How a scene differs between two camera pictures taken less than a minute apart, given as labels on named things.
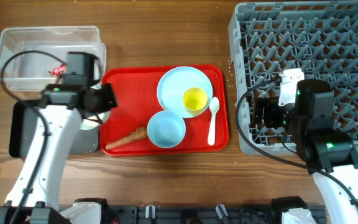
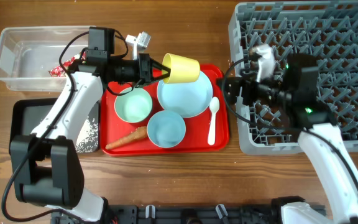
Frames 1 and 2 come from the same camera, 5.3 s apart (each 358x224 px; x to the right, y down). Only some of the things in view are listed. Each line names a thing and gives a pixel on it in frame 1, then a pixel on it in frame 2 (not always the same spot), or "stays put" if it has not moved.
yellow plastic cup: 194,99 to 183,70
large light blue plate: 173,84 stays put
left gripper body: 107,99 to 130,70
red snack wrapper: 58,71 stays put
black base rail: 197,214 stays put
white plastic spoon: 214,106 stays put
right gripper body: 275,115 to 270,91
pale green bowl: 87,124 to 134,106
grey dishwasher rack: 335,42 stays put
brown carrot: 140,132 stays put
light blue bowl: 166,129 stays put
